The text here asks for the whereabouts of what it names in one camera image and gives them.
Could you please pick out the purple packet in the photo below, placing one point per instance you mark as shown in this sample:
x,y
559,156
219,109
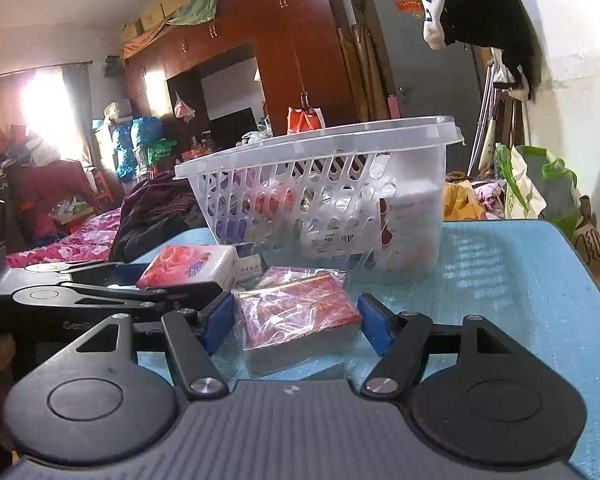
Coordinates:
x,y
235,225

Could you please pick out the orange and white plastic bag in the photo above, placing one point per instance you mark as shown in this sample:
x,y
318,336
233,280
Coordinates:
x,y
305,120

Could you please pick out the blue plastic bags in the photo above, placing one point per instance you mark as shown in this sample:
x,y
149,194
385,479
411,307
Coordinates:
x,y
140,145

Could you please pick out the red and white box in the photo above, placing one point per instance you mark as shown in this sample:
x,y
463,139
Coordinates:
x,y
410,225

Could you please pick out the red paper on door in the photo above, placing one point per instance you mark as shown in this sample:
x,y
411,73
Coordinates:
x,y
409,6

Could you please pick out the pink plastic bag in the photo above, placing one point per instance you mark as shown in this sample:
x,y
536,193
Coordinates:
x,y
182,107

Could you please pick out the wooden boards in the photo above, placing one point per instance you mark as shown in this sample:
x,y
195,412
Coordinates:
x,y
355,70

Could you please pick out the white plastic basket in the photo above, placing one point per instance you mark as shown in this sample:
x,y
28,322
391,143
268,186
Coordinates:
x,y
330,145

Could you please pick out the red white tissue packet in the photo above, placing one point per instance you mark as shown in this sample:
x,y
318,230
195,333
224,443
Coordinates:
x,y
180,265

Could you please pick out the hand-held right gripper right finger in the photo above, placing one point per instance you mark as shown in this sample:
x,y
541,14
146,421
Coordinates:
x,y
375,325

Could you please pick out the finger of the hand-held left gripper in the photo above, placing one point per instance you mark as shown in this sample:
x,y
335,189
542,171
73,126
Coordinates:
x,y
105,297
105,272

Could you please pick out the pink box in clear wrap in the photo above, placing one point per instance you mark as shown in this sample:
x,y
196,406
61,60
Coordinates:
x,y
305,276

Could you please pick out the grey door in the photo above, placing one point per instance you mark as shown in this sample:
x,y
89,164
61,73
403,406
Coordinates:
x,y
405,60

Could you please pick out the small cardboard box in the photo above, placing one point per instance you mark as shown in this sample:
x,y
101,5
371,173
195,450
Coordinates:
x,y
151,16

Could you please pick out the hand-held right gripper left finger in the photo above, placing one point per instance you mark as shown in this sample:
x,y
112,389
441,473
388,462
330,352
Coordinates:
x,y
217,322

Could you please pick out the brown paper bag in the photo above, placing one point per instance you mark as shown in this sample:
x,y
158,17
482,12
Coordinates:
x,y
592,245

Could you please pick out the dark red cloth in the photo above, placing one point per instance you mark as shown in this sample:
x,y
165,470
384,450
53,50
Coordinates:
x,y
45,190

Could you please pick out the black television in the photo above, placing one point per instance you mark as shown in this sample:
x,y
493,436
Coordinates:
x,y
232,125

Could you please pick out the green and white shopping bag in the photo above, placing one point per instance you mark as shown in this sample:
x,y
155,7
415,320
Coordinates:
x,y
530,185

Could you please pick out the dark curtain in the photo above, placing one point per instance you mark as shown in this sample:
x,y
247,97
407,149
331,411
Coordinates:
x,y
75,105

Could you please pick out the white printed box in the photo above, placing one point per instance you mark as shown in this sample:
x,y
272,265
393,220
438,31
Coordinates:
x,y
247,270

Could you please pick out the yellow cloth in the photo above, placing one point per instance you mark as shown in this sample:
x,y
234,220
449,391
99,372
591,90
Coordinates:
x,y
460,200

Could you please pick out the dark red wooden wardrobe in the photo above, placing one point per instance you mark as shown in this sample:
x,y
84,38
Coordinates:
x,y
300,50

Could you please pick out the white and black jacket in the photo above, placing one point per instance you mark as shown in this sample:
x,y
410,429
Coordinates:
x,y
480,10

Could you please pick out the pile of dark clothes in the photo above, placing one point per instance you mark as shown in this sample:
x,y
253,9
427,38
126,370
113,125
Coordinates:
x,y
150,210

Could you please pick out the pink floral bedsheet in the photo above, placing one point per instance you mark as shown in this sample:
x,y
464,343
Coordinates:
x,y
65,245

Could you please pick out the red packets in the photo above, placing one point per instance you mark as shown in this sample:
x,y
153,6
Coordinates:
x,y
275,202

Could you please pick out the metal crutch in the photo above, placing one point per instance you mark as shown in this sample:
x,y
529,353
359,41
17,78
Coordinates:
x,y
485,110

